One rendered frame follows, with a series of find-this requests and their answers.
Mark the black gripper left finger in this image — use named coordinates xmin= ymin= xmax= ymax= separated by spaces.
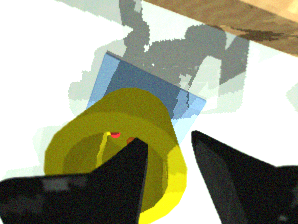
xmin=0 ymin=137 xmax=148 ymax=224

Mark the yellow cup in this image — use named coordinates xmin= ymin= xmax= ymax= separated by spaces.
xmin=43 ymin=88 xmax=188 ymax=224

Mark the cream long flat bar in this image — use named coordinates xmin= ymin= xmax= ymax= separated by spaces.
xmin=143 ymin=0 xmax=298 ymax=57

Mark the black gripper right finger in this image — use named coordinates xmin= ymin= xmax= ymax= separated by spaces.
xmin=191 ymin=130 xmax=298 ymax=224

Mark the red marble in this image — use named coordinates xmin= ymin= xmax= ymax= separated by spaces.
xmin=110 ymin=132 xmax=121 ymax=138

